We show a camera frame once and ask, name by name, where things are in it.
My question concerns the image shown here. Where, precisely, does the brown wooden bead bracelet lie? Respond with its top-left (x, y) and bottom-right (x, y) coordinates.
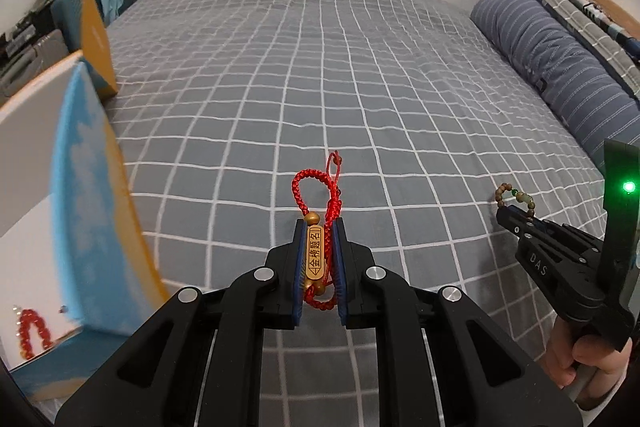
top-left (494, 184), bottom-right (537, 214)

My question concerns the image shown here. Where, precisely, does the red braided cord bracelet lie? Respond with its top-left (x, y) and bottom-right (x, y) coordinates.
top-left (290, 149), bottom-right (346, 312)

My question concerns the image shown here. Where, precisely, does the right hand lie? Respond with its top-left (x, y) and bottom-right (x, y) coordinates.
top-left (539, 317), bottom-right (632, 411)

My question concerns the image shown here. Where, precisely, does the grey checked bed sheet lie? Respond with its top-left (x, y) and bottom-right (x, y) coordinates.
top-left (106, 0), bottom-right (605, 426)

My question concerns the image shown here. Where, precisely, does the blue striped pillow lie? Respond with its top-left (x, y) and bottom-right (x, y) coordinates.
top-left (471, 0), bottom-right (639, 171)

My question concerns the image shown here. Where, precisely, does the folded checked quilt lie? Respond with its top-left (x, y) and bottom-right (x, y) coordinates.
top-left (539, 0), bottom-right (639, 100)

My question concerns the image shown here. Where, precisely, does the wooden headboard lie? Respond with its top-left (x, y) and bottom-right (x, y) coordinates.
top-left (593, 0), bottom-right (640, 39)

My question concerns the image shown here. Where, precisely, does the blue yellow cardboard box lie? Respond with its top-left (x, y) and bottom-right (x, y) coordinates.
top-left (1, 0), bottom-right (168, 401)

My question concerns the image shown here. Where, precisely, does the teal suitcase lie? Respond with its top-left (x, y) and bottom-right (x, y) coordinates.
top-left (50, 0), bottom-right (102, 52)

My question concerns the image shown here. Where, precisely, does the grey suitcase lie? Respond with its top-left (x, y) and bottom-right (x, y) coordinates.
top-left (1, 29), bottom-right (70, 105)

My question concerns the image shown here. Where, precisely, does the red bead bracelet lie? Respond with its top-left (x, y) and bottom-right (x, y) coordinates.
top-left (16, 307), bottom-right (56, 362)

